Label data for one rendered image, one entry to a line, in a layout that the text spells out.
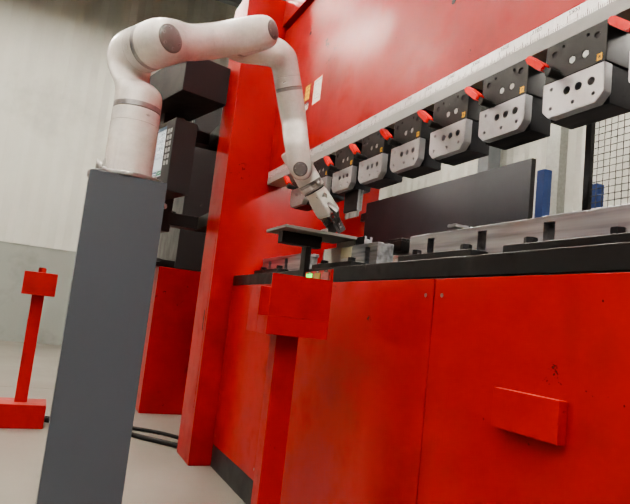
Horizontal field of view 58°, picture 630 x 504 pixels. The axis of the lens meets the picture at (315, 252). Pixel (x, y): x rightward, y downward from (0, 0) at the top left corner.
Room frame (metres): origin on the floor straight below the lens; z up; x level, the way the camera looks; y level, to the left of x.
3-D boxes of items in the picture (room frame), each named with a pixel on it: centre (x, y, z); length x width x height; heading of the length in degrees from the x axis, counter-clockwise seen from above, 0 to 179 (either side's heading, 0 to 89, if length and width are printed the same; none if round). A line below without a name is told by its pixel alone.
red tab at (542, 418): (1.01, -0.39, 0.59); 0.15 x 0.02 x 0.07; 24
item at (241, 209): (2.97, 0.13, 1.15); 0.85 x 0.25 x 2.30; 114
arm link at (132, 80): (1.46, 0.52, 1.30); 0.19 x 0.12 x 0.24; 50
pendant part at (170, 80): (2.97, 0.79, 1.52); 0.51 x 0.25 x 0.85; 38
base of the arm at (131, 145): (1.44, 0.50, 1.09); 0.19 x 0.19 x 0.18
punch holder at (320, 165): (2.21, -0.02, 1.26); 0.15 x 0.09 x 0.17; 24
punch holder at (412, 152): (1.67, -0.27, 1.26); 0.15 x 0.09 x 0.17; 24
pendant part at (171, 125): (2.88, 0.83, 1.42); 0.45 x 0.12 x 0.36; 38
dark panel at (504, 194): (2.43, -0.48, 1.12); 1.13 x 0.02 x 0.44; 24
